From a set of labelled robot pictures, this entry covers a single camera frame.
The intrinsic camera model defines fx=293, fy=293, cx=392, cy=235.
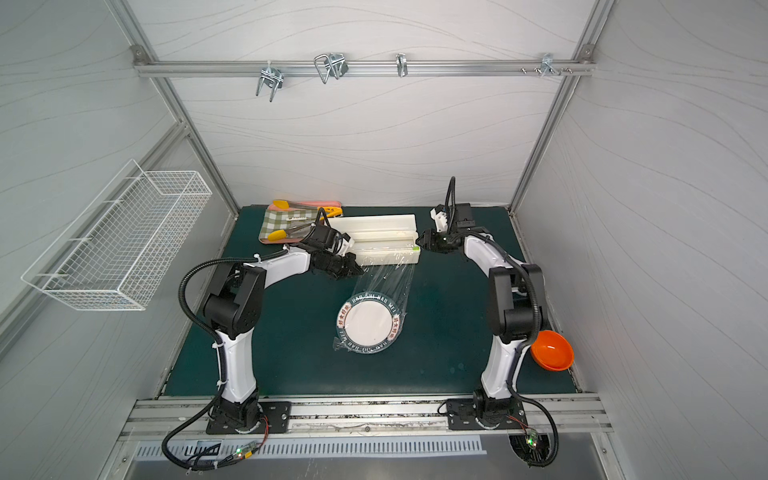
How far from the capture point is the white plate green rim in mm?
857

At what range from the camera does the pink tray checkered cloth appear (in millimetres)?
1126

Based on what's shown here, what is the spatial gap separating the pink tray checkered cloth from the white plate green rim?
0.36 meters
